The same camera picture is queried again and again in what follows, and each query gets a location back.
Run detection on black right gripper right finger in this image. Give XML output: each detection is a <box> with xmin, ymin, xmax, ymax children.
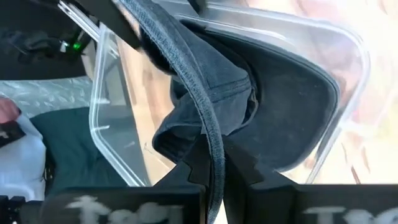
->
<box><xmin>222</xmin><ymin>136</ymin><xmax>297</xmax><ymax>224</ymax></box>

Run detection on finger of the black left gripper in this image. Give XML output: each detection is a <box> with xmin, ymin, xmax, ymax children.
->
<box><xmin>187</xmin><ymin>0</ymin><xmax>208</xmax><ymax>15</ymax></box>
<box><xmin>73</xmin><ymin>0</ymin><xmax>142</xmax><ymax>50</ymax></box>

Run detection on dark green cloth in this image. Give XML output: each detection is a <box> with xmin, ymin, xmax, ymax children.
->
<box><xmin>0</xmin><ymin>96</ymin><xmax>128</xmax><ymax>202</ymax></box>

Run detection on clear plastic container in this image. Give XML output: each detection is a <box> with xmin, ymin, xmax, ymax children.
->
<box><xmin>88</xmin><ymin>0</ymin><xmax>373</xmax><ymax>188</ymax></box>

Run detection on dark denim jeans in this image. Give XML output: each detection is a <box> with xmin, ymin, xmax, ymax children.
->
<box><xmin>118</xmin><ymin>0</ymin><xmax>340</xmax><ymax>224</ymax></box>

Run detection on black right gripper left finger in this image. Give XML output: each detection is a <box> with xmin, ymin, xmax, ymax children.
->
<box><xmin>154</xmin><ymin>134</ymin><xmax>213</xmax><ymax>224</ymax></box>

